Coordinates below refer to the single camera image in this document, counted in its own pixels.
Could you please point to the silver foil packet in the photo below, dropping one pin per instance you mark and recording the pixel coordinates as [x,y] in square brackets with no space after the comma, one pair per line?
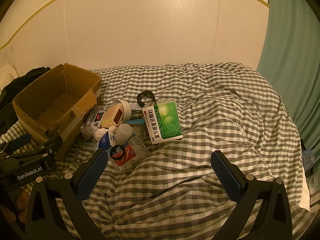
[94,119]

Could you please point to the blue card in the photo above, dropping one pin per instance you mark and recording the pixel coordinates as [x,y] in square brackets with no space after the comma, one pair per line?
[135,122]

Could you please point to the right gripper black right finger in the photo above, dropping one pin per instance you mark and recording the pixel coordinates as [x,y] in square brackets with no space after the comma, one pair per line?
[273,220]

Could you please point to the white padded headboard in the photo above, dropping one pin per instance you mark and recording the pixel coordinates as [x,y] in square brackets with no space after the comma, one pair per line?
[7,74]

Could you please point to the green curtain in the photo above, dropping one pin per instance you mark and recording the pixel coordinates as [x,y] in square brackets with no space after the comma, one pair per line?
[290,63]

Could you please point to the person's left hand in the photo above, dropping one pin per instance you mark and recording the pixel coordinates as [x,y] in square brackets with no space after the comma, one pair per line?
[21,205]

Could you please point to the white tape roll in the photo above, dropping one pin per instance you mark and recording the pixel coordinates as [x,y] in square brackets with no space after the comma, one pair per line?
[126,107]

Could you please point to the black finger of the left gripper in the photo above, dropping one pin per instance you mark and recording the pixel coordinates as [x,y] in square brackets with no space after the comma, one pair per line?
[7,148]
[50,147]

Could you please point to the grey checked bed sheet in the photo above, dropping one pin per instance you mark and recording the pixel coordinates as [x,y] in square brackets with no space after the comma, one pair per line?
[174,194]

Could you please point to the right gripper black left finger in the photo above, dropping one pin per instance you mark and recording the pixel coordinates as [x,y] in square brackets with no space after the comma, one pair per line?
[44,219]

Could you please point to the white cylindrical bottle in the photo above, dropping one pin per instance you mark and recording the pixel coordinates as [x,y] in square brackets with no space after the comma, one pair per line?
[123,133]

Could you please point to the red clear plastic packet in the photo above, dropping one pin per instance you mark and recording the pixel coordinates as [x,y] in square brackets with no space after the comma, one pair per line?
[135,152]

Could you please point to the black clothes pile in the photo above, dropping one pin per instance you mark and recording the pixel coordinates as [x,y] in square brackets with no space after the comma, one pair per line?
[8,116]

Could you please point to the white tissue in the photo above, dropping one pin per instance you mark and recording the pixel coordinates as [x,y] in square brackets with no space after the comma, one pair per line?
[89,132]

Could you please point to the clear plastic bag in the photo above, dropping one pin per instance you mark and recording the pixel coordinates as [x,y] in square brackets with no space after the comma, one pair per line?
[308,158]

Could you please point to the brown cardboard box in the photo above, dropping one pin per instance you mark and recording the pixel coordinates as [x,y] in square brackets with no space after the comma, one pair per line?
[56,104]

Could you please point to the beige brown small box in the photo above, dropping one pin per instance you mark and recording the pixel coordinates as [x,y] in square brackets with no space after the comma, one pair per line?
[113,116]

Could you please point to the green white medicine box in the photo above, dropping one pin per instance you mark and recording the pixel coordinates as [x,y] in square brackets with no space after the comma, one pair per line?
[162,121]

